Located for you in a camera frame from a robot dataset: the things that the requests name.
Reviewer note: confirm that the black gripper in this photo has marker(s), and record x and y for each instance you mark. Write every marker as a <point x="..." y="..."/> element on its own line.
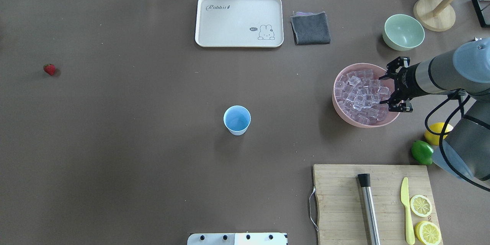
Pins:
<point x="407" y="80"/>

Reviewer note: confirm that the red strawberry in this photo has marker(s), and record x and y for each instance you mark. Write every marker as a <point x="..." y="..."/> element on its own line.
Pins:
<point x="49" y="69"/>

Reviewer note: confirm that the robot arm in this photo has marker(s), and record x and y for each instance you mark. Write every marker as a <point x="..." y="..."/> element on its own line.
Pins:
<point x="462" y="74"/>

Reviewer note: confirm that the pink bowl of ice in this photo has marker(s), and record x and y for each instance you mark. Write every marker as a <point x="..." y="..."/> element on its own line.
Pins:
<point x="357" y="96"/>

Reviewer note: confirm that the blue plastic cup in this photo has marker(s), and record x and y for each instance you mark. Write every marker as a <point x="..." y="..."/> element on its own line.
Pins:
<point x="237" y="119"/>

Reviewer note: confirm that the green ceramic bowl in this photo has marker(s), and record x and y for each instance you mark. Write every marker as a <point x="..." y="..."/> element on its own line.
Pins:
<point x="402" y="32"/>

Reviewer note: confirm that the whole yellow lemon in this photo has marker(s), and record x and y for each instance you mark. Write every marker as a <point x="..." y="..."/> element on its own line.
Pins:
<point x="432" y="136"/>

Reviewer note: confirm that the green lime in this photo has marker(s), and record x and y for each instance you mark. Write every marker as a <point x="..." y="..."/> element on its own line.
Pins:
<point x="422" y="152"/>

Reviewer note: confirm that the wooden stand with base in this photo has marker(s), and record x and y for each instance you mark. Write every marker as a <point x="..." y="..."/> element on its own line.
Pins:
<point x="435" y="15"/>

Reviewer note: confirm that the steel muddler black tip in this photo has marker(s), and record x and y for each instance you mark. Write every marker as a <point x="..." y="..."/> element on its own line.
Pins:
<point x="369" y="209"/>

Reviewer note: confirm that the grey folded cloth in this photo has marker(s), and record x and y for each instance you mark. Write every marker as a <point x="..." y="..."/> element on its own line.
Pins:
<point x="310" y="28"/>

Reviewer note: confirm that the lemon half upper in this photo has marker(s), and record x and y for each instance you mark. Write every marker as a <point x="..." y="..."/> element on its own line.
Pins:
<point x="421" y="205"/>

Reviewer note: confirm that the lemon half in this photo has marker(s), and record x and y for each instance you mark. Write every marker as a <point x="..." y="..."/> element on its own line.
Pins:
<point x="421" y="205"/>
<point x="428" y="233"/>

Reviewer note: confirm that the bamboo cutting board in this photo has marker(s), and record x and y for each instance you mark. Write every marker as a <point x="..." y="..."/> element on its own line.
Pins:
<point x="340" y="215"/>

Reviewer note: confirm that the lemon half lower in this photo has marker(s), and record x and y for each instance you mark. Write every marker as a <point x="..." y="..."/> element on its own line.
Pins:
<point x="428" y="233"/>

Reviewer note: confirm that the yellow plastic knife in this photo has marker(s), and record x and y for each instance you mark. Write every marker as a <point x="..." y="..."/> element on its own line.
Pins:
<point x="405" y="200"/>

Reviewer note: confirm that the cream rabbit tray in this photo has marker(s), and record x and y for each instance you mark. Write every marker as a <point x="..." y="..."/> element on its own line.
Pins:
<point x="239" y="23"/>

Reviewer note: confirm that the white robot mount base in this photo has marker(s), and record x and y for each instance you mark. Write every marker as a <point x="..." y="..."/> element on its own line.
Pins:
<point x="246" y="238"/>

